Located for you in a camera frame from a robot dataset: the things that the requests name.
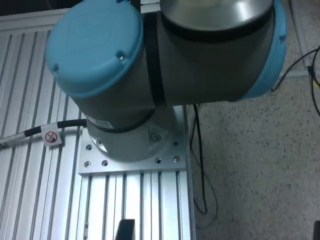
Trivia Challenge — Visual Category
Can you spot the thin black floor cable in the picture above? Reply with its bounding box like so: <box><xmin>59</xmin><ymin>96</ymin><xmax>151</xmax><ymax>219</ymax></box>
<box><xmin>270</xmin><ymin>46</ymin><xmax>320</xmax><ymax>115</ymax></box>

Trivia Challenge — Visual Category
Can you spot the aluminium robot mounting plate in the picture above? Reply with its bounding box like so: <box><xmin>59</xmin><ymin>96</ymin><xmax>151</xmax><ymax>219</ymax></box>
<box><xmin>77</xmin><ymin>106</ymin><xmax>188</xmax><ymax>177</ymax></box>

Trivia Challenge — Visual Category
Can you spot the aluminium robot base table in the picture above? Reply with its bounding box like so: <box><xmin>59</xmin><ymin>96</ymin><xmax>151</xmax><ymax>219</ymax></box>
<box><xmin>0</xmin><ymin>0</ymin><xmax>198</xmax><ymax>240</ymax></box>

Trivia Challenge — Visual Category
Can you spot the grey floor cable duct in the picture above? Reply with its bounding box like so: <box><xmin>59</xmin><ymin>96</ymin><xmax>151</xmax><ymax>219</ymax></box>
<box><xmin>281</xmin><ymin>0</ymin><xmax>320</xmax><ymax>79</ymax></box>

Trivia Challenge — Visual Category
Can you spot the cable with silver connector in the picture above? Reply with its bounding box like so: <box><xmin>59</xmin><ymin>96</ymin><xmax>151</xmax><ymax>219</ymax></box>
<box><xmin>0</xmin><ymin>118</ymin><xmax>88</xmax><ymax>151</ymax></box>

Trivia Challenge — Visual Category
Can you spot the black hanging cable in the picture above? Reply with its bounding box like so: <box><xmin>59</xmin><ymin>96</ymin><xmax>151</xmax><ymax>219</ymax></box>
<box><xmin>191</xmin><ymin>103</ymin><xmax>209</xmax><ymax>214</ymax></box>

